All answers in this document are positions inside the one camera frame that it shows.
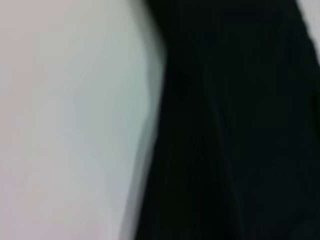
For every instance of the black shirt with white print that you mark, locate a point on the black shirt with white print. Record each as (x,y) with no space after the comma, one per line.
(237,125)

